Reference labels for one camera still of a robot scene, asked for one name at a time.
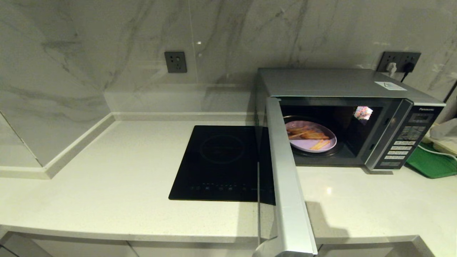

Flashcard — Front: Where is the green plastic tray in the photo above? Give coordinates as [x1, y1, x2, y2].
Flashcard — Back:
[405, 142, 457, 179]

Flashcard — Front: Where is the dark grey wall socket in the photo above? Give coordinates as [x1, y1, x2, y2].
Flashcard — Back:
[377, 52, 402, 72]
[164, 52, 187, 74]
[401, 52, 422, 73]

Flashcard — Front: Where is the black plug with cable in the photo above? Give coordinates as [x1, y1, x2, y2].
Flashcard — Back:
[401, 63, 416, 82]

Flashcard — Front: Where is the purple round plate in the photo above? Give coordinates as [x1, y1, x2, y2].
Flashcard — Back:
[285, 120, 337, 153]

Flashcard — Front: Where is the cream power strip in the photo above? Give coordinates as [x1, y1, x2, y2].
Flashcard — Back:
[422, 125, 457, 156]

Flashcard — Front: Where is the silver microwave oven body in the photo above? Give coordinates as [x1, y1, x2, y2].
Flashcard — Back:
[254, 68, 446, 175]

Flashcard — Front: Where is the beige cabinet door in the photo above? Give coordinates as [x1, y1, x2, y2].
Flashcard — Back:
[31, 237, 140, 257]
[316, 244, 416, 257]

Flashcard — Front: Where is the white power cable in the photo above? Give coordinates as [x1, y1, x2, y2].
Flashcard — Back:
[417, 143, 457, 158]

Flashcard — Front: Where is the beige drawer front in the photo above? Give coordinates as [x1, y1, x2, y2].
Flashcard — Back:
[128, 241, 259, 257]

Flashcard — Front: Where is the black induction cooktop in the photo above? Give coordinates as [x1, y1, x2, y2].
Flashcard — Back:
[168, 125, 259, 201]

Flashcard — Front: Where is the angled grey cabinet panel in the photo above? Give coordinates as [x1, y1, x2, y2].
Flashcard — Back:
[0, 231, 54, 257]

